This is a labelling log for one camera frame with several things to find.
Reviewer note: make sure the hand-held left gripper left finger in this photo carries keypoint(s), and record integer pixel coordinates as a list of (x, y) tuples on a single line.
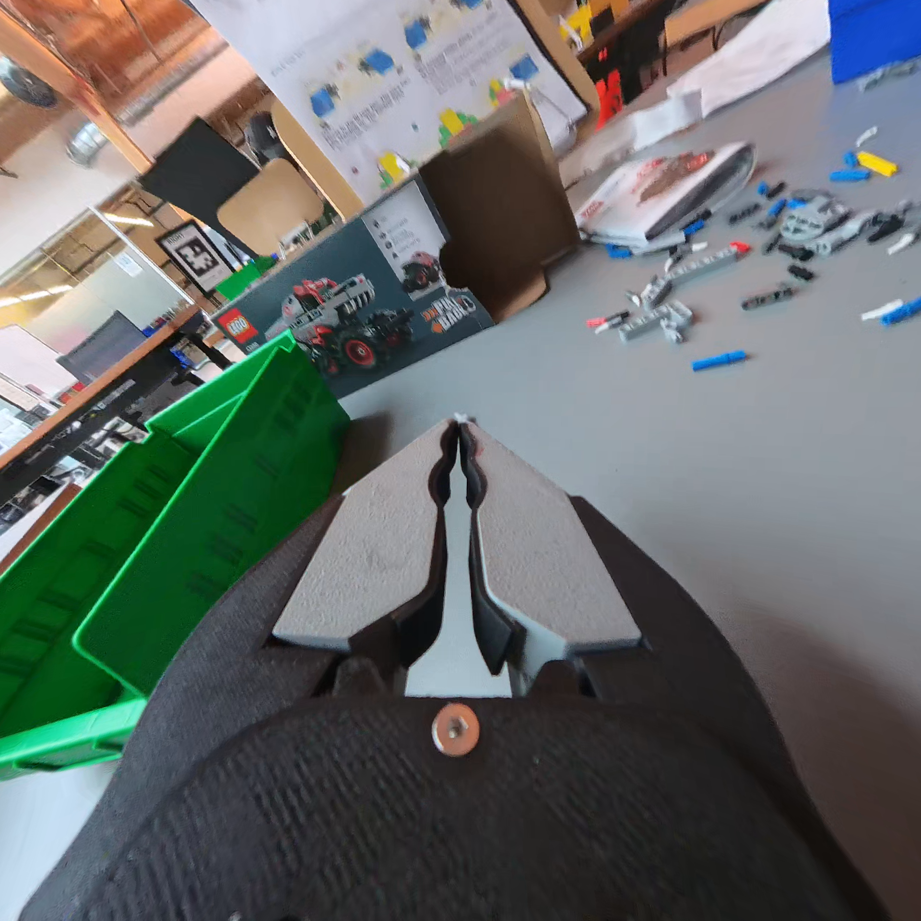
[(367, 547)]

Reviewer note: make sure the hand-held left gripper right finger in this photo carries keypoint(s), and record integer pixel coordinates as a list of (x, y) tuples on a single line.
[(547, 561)]

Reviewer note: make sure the blue plastic bin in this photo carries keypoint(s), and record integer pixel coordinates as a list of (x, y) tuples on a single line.
[(874, 36)]

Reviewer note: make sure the lego set box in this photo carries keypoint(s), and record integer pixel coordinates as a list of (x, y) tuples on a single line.
[(345, 316)]

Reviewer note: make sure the loose lego pieces on table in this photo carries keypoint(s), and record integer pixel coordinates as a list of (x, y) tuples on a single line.
[(665, 316)]

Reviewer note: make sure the lego instruction booklet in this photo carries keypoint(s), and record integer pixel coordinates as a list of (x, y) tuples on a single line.
[(669, 191)]

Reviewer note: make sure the grey lego assembly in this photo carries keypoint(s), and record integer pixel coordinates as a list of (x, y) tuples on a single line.
[(813, 219)]

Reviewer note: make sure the green plastic bin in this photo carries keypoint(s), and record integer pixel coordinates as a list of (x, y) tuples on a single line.
[(180, 518)]

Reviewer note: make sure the black and white marker sign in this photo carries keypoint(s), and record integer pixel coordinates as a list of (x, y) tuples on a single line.
[(193, 253)]

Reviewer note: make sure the brown cardboard box flap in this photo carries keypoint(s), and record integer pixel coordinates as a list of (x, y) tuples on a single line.
[(496, 216)]

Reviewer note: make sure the wooden chair back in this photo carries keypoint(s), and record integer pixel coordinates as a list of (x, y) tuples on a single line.
[(270, 205)]

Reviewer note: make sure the black monitor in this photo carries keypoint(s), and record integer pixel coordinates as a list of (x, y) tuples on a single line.
[(198, 162)]

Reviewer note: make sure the white paper sheet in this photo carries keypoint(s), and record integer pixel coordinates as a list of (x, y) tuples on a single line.
[(665, 119)]

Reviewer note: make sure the red plastic object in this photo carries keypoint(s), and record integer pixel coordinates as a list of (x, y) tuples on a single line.
[(610, 97)]

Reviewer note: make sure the white instruction poster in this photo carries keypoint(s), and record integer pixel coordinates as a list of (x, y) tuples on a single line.
[(403, 79)]

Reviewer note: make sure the white paper bag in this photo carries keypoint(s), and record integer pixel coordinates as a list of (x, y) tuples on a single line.
[(763, 57)]

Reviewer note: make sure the wooden desk with black frame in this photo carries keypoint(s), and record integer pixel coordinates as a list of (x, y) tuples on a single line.
[(93, 403)]

